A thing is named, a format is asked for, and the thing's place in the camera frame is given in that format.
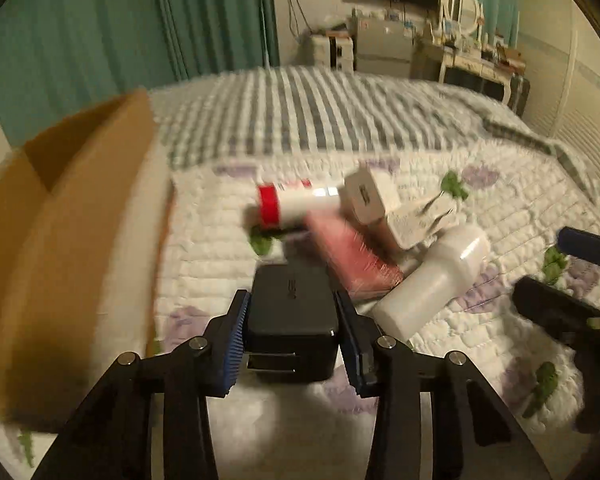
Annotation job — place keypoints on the oval vanity mirror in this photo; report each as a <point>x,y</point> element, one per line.
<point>462,17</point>

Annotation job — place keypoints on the white square charger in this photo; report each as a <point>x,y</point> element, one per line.
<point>371,194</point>

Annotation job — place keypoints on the black power bank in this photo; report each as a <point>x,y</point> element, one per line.
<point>292,324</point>

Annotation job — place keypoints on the white louvered wardrobe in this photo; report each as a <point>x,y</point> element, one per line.
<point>562,54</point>

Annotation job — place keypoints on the dark suitcase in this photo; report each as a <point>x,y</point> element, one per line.
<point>519,92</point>

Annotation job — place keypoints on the grey checkered bed sheet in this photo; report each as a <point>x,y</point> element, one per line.
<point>298,110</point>

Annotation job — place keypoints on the red patterned wallet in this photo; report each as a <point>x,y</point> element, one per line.
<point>360,271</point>

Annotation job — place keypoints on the silver mini fridge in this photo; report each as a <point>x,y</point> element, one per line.
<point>383,48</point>

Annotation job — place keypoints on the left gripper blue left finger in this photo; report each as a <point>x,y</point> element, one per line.
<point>108,435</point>

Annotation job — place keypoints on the white handheld device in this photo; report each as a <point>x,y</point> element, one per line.
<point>449,268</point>

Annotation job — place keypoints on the brown cardboard box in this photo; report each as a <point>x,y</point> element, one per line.
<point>83,210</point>

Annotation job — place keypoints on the white dressing table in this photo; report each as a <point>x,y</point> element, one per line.
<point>432,62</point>

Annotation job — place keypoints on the white suitcase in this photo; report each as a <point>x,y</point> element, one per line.
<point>335,51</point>

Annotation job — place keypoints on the white plug adapter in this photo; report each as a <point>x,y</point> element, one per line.
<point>416,220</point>

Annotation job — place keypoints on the white tube red cap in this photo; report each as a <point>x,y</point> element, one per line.
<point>284,205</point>

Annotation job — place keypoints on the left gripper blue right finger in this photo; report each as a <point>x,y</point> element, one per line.
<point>436,416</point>

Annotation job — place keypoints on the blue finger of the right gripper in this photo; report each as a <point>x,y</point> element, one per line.
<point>578,243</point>
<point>564,318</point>

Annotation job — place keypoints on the green curtain left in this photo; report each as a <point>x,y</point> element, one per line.
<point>60,56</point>

